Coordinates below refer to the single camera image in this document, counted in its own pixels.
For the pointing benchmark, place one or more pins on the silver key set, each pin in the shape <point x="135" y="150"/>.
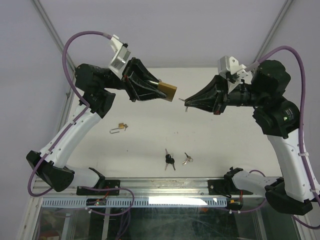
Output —
<point x="183" y="103"/>
<point x="188" y="159"/>

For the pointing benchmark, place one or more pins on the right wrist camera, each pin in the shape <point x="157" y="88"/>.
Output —
<point x="233" y="72"/>

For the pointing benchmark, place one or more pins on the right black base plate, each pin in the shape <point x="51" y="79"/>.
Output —
<point x="222" y="187"/>

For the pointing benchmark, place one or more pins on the small brass padlock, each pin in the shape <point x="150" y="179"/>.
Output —
<point x="117" y="130"/>

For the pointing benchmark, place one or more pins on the black headed key set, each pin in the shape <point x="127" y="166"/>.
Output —
<point x="169" y="160"/>

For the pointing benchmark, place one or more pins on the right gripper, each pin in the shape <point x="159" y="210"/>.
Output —
<point x="214" y="98"/>

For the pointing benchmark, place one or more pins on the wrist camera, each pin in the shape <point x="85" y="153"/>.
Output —
<point x="233" y="72"/>
<point x="120" y="58"/>

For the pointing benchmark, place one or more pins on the aluminium mounting rail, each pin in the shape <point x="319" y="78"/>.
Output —
<point x="144" y="187"/>

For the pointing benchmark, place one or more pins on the medium brass padlock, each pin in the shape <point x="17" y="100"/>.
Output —
<point x="168" y="89"/>

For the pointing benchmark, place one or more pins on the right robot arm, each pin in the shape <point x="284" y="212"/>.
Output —
<point x="279" y="119"/>

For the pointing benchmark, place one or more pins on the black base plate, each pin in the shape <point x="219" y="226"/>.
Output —
<point x="109" y="187"/>
<point x="222" y="187"/>

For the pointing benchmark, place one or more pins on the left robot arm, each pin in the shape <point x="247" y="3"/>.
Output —
<point x="50" y="163"/>

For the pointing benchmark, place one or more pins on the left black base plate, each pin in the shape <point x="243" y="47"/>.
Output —
<point x="109" y="187"/>

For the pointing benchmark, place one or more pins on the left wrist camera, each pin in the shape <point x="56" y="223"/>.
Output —
<point x="120" y="58"/>

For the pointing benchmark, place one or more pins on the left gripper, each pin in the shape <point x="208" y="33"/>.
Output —
<point x="136" y="90"/>

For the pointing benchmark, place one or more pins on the white slotted cable duct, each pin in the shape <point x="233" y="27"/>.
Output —
<point x="140" y="202"/>

